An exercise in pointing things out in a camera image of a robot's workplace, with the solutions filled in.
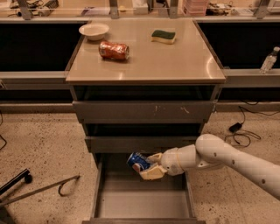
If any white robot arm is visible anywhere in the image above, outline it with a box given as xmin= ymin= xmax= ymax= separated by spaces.
xmin=139 ymin=134 xmax=280 ymax=200

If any grey metal hooked rod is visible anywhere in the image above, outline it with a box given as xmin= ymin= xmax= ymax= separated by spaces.
xmin=0 ymin=175 xmax=81 ymax=207

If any grey drawer cabinet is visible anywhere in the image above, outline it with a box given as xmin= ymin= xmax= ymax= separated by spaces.
xmin=65 ymin=17 xmax=227 ymax=224

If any clear plastic water bottle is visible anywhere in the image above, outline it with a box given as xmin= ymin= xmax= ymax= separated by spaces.
xmin=260 ymin=46 xmax=280 ymax=74

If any open bottom drawer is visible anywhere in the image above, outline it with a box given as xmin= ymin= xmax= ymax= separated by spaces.
xmin=82 ymin=153 xmax=206 ymax=224

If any green yellow sponge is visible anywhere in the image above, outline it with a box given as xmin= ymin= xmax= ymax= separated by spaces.
xmin=151 ymin=30 xmax=176 ymax=45

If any orange soda can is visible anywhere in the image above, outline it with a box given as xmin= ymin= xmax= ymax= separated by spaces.
xmin=99 ymin=41 xmax=130 ymax=60

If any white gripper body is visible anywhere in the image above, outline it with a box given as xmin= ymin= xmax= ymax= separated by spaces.
xmin=160 ymin=144 xmax=199 ymax=176

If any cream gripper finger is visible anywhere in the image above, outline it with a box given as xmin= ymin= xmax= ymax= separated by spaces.
xmin=147 ymin=153 xmax=163 ymax=164
xmin=140 ymin=164 xmax=167 ymax=180

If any black power adapter with cable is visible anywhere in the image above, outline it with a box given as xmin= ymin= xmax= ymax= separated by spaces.
xmin=223 ymin=100 xmax=280 ymax=148

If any white bowl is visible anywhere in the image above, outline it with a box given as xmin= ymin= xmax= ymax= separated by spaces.
xmin=79 ymin=23 xmax=109 ymax=41

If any middle drawer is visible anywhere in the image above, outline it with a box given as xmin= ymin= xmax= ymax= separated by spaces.
xmin=85 ymin=136 xmax=197 ymax=153

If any blue pepsi can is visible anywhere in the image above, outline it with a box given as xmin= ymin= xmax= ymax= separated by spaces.
xmin=127 ymin=152 xmax=151 ymax=172

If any black cable at left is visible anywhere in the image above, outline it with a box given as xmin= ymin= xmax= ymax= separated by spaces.
xmin=0 ymin=110 xmax=8 ymax=151

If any top drawer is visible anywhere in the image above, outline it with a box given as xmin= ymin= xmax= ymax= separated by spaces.
xmin=73 ymin=101 xmax=214 ymax=124

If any black wheeled stand leg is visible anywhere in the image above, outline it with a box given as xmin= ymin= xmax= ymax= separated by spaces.
xmin=0 ymin=169 xmax=32 ymax=195

